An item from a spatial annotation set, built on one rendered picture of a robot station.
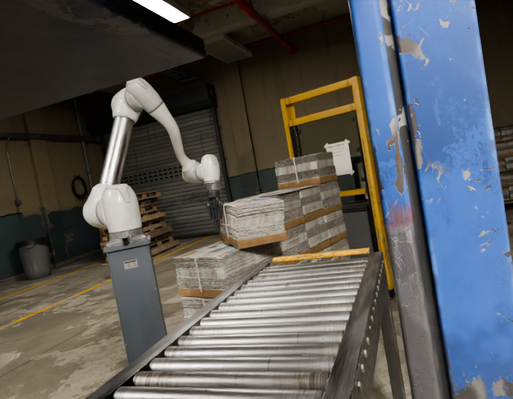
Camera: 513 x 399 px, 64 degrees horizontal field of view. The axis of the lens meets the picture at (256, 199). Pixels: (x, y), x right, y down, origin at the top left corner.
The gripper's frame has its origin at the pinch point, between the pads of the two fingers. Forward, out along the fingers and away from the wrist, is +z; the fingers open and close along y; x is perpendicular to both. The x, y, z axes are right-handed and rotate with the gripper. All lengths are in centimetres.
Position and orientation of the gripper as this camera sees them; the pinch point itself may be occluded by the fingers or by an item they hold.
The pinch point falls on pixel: (217, 226)
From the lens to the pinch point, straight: 238.6
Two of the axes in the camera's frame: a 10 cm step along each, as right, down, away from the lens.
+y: -7.7, 0.9, 6.3
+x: -6.2, 0.7, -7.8
